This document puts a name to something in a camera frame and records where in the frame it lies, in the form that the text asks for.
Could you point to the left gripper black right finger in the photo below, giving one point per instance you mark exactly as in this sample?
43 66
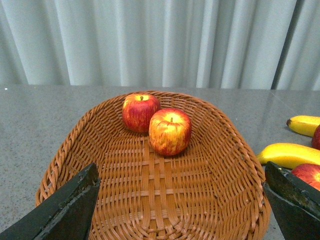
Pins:
295 204

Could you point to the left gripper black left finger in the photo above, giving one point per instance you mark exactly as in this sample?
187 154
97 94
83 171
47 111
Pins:
66 215

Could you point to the large red apple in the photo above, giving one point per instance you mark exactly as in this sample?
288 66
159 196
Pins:
309 173

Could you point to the yellow banana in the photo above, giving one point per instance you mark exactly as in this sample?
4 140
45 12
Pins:
304 124
289 155

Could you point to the red apple on table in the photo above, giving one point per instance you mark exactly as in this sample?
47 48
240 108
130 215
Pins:
315 141

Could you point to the left brown wicker basket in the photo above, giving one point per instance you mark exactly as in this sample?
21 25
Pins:
211 191

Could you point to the dark red apple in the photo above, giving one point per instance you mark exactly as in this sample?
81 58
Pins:
137 111

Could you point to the red yellow apple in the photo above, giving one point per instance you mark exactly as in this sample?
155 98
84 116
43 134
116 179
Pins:
170 131

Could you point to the white pleated curtain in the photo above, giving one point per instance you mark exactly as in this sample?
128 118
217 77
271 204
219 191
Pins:
222 44

